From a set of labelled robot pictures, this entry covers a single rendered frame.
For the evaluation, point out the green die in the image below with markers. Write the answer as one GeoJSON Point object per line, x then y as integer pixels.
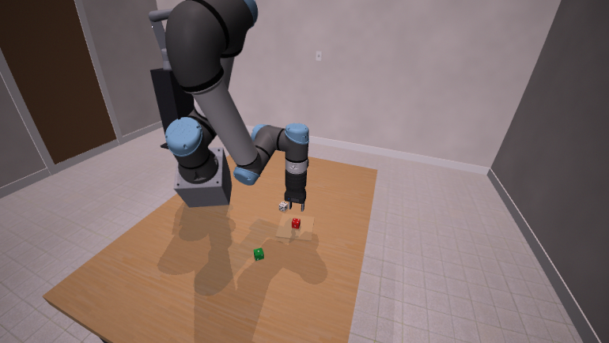
{"type": "Point", "coordinates": [258, 253]}

